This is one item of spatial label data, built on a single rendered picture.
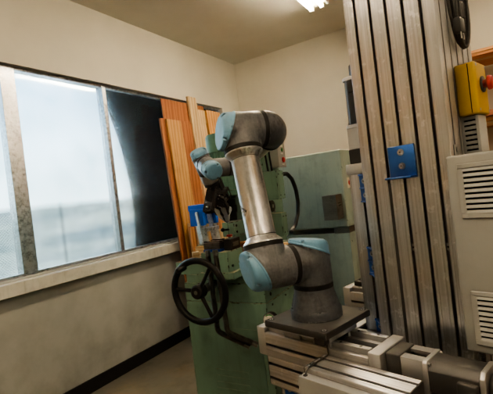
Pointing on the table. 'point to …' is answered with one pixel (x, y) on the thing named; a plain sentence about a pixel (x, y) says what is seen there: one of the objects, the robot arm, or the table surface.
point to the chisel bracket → (234, 227)
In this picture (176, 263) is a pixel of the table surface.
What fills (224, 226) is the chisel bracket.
